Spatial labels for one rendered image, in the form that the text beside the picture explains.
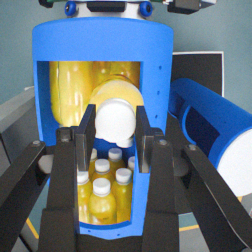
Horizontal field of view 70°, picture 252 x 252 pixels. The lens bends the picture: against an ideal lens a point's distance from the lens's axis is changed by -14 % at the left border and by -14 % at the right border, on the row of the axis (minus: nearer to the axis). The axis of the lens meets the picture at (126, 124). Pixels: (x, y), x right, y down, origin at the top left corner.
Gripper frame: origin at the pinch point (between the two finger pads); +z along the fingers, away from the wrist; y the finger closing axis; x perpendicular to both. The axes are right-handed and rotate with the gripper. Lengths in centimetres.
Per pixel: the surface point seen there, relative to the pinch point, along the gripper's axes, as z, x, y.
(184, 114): 75, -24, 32
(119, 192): 23.1, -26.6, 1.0
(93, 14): 44.3, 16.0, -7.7
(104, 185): 20.2, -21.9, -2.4
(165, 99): 20.3, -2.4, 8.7
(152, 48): 16.4, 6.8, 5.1
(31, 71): 136, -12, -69
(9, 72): 136, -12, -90
